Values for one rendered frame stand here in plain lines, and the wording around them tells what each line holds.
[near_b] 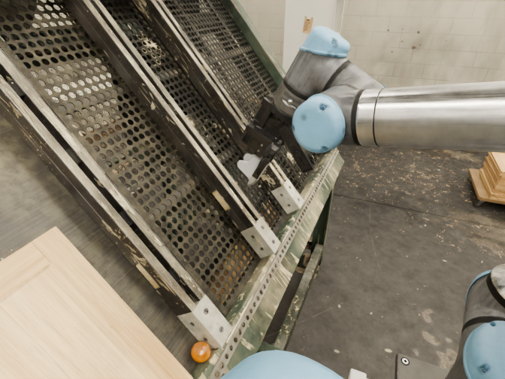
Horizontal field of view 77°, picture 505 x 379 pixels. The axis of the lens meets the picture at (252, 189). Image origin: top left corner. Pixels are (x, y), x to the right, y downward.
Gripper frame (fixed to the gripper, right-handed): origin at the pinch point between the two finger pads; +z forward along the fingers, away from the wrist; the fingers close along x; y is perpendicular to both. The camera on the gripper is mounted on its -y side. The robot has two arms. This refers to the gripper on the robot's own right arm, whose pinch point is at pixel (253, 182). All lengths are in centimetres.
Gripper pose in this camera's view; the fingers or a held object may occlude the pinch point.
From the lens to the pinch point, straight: 75.3
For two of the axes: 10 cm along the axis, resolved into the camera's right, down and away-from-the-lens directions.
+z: -4.3, 6.6, 6.2
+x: -3.8, 4.9, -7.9
